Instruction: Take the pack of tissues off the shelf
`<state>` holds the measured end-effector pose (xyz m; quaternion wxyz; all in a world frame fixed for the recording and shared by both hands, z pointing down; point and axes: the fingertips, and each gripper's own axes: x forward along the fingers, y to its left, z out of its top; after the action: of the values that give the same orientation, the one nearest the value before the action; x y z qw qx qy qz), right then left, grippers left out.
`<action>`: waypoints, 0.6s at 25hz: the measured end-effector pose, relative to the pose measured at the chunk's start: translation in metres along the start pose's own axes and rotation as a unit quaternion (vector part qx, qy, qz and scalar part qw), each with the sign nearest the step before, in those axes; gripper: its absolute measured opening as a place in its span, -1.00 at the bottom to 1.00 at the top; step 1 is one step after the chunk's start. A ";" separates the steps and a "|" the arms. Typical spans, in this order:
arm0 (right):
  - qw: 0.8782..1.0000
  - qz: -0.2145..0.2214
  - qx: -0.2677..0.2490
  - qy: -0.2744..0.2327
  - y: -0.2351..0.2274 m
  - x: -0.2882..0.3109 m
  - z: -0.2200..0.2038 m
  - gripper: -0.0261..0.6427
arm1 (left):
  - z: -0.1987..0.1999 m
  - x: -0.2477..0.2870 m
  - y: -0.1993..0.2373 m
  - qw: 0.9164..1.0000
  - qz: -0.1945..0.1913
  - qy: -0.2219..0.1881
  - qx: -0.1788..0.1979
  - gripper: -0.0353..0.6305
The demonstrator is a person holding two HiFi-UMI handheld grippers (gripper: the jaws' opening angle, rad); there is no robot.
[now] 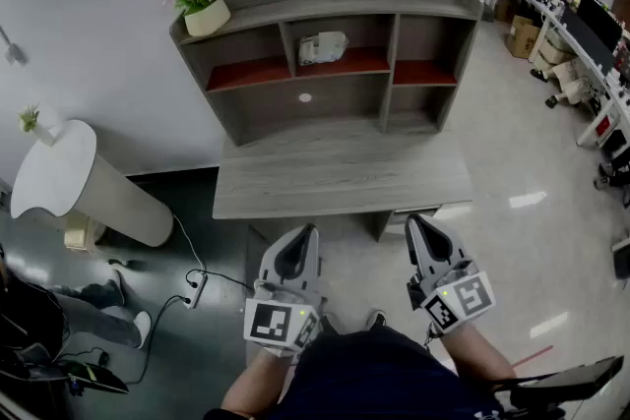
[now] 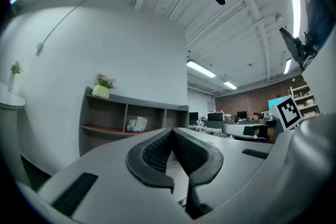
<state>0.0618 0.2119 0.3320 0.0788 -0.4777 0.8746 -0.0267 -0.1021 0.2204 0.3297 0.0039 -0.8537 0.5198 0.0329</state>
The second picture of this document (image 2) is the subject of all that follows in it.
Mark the blue wall screen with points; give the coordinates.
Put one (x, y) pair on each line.
(275, 103)

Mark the white storage rack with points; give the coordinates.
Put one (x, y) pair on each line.
(305, 102)

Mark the white plastic bag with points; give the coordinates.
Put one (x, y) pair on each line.
(137, 124)

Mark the black mounted device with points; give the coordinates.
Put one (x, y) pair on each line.
(295, 47)

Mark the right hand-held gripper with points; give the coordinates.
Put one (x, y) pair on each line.
(287, 112)

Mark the pink flowers in cream pot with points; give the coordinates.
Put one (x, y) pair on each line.
(103, 89)

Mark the grey wall conduit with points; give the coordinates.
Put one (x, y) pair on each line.
(60, 22)

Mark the grey shelf unit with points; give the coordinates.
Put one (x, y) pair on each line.
(110, 112)

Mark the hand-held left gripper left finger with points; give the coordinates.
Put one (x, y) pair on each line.
(147, 165)

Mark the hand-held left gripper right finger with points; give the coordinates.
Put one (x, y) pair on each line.
(207, 162)

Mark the small green plant in vase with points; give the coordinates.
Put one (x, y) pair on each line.
(14, 70)

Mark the black computer monitor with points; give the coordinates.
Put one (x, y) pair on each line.
(241, 115)
(193, 118)
(215, 116)

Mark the white round table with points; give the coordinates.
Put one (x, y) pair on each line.
(10, 99)

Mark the person's dark blue top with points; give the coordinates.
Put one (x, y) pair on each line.
(319, 13)

